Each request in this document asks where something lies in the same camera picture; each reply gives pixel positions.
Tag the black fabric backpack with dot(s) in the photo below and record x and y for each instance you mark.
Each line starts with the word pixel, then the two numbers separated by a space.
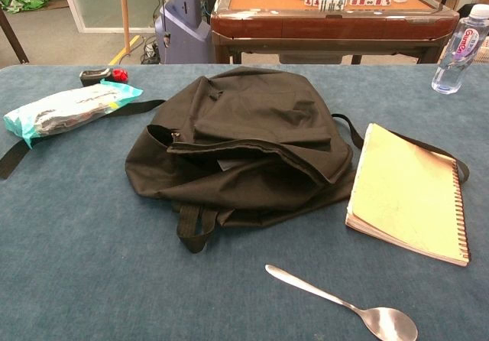
pixel 248 134

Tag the small red object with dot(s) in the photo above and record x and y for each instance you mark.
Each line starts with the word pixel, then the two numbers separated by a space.
pixel 120 75

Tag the brown mahjong table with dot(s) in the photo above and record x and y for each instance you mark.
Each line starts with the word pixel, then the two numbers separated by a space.
pixel 328 25

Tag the tan spiral notebook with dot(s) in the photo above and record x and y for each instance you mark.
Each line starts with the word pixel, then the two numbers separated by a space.
pixel 405 192

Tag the small black key fob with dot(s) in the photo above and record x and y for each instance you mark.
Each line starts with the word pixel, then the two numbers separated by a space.
pixel 94 77

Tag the bamboo-face mahjong tile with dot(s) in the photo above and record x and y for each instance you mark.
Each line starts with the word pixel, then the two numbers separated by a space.
pixel 335 4
pixel 322 4
pixel 329 4
pixel 342 4

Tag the teal plastic snack packet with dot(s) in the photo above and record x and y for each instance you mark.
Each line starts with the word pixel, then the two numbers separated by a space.
pixel 72 109

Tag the blue table cloth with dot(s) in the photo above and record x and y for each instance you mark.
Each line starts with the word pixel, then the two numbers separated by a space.
pixel 95 260

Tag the wooden pole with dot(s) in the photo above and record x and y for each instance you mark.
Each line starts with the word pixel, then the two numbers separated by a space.
pixel 125 12

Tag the metal spoon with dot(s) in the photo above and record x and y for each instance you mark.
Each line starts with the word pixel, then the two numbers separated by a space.
pixel 387 323

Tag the clear plastic water bottle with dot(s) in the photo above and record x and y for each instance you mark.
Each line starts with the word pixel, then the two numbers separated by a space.
pixel 456 58

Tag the dark furniture leg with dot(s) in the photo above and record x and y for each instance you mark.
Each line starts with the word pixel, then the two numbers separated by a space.
pixel 15 39

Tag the blue-grey machine pedestal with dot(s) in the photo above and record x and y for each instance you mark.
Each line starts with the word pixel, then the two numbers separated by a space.
pixel 183 31

